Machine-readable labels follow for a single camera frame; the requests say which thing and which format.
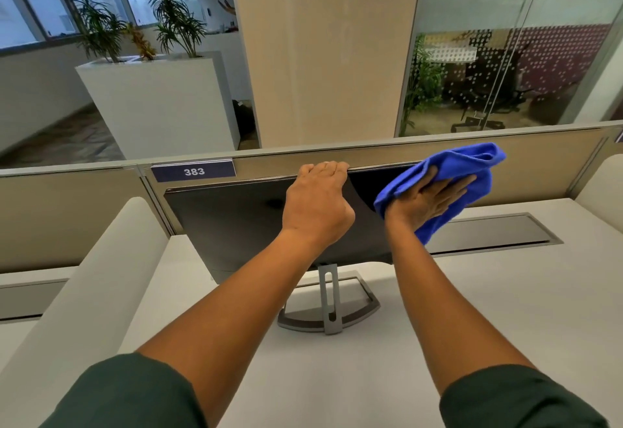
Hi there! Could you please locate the person's right hand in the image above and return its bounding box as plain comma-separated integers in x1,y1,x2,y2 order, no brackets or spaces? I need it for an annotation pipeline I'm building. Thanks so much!
385,166,478,235

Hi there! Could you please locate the person's left hand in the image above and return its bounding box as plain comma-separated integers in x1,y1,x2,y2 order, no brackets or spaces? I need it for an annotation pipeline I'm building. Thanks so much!
281,160,357,249

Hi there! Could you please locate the blue microfibre cloth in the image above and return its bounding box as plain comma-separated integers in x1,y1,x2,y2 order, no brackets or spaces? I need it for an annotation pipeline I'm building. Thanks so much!
374,143,507,246

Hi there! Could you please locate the black computer monitor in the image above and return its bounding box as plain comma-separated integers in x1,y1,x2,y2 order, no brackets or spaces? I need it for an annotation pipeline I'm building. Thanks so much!
164,162,420,335

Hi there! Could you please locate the person's right forearm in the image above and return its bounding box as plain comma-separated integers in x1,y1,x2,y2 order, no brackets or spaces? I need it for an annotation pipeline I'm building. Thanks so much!
385,216,536,397

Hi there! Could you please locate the person's left forearm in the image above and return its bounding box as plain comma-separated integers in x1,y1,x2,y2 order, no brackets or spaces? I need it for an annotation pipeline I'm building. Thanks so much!
136,227,341,428

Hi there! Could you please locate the green plant behind glass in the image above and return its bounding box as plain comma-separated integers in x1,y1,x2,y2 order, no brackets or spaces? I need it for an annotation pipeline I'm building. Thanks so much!
401,35,446,135

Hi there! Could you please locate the black office chair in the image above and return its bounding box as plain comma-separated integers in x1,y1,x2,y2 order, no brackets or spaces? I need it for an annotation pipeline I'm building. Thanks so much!
450,42,532,133

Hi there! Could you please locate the white curved desk divider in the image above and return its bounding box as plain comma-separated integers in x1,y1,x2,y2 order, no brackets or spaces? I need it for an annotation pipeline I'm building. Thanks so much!
0,196,171,389
574,154,623,221

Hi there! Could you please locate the dark blue desk label plate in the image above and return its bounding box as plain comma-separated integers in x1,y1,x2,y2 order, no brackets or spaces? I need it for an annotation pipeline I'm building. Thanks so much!
151,159,237,183

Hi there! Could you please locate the green right sleeve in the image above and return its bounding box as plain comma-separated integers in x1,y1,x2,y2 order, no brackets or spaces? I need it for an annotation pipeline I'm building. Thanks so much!
438,364,610,428

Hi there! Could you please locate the green sleeve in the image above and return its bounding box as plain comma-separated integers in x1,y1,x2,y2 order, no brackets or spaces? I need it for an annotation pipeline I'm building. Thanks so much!
41,352,208,428
438,364,610,428

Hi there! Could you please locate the white planter box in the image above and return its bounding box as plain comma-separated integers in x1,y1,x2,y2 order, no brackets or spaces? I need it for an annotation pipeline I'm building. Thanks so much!
75,51,241,160

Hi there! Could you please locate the green leafy plant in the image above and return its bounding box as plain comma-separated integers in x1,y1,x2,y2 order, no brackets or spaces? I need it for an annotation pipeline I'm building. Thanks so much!
149,0,208,59
72,0,129,64

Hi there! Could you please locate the reddish leafy plant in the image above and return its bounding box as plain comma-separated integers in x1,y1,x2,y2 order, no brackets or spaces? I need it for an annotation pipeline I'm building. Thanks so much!
124,21,158,62

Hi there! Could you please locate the beige desk partition panel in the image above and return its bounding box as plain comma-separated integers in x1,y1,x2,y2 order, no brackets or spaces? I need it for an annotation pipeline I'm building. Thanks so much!
0,121,623,274

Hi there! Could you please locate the green left sleeve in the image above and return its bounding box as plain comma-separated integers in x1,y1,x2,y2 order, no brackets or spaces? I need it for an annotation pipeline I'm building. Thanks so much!
41,352,208,428

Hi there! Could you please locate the grey desk cable tray lid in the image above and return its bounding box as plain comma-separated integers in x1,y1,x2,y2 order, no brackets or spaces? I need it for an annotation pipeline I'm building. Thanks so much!
426,213,564,256
0,279,70,322

